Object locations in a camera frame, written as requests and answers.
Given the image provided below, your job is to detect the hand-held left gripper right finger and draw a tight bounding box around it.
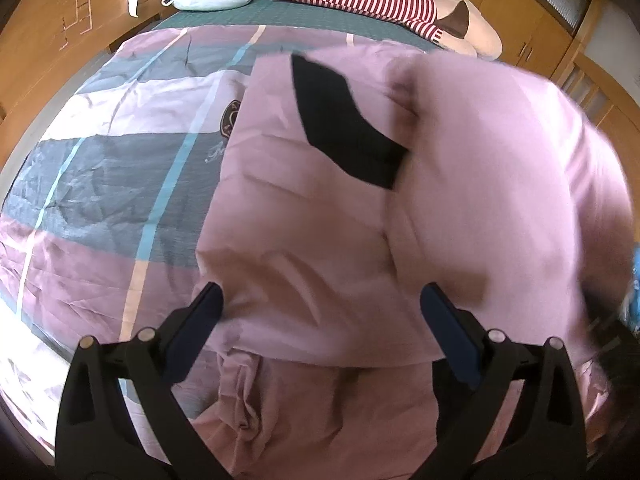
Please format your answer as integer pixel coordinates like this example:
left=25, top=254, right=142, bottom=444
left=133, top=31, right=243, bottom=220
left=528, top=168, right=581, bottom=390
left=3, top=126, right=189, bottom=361
left=420, top=282, right=587, bottom=480

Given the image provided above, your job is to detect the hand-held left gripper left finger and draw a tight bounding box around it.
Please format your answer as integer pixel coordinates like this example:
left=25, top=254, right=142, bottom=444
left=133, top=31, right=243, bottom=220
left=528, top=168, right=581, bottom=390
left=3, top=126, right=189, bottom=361
left=54, top=281, right=224, bottom=480

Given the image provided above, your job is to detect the pink jacket with black stripes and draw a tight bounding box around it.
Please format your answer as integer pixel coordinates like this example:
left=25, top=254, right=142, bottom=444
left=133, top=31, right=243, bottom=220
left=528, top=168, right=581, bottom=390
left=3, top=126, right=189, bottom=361
left=192, top=42, right=637, bottom=480

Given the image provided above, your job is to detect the blue object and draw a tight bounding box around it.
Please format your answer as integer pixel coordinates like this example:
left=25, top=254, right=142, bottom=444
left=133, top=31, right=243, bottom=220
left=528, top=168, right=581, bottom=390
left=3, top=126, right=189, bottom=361
left=625, top=252, right=640, bottom=328

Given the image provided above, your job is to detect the plaid pink and grey quilt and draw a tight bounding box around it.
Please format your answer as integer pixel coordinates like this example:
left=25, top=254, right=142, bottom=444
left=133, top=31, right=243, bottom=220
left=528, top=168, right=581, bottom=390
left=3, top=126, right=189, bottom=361
left=0, top=22, right=451, bottom=466

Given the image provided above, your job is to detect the wooden bed footboard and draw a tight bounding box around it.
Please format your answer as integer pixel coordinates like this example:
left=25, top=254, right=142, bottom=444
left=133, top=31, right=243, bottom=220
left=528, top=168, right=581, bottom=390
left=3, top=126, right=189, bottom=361
left=550, top=50, right=640, bottom=133

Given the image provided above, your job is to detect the green bed mat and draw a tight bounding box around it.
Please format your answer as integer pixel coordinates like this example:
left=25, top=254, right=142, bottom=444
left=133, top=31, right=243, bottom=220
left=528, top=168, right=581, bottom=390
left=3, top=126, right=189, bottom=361
left=150, top=0, right=447, bottom=55

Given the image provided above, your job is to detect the wooden wall cabinet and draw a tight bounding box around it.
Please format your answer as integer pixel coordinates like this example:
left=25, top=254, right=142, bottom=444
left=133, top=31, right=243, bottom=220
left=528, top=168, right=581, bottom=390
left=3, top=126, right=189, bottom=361
left=395, top=0, right=575, bottom=80

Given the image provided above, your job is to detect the wooden bed frame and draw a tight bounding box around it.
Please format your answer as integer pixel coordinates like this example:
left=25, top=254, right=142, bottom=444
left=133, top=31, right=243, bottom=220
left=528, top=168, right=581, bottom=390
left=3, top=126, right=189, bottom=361
left=0, top=0, right=173, bottom=128

